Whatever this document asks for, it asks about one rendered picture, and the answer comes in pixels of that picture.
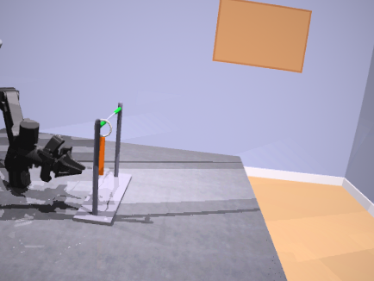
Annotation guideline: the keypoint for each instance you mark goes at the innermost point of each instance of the orange handle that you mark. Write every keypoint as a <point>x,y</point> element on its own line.
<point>102,142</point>

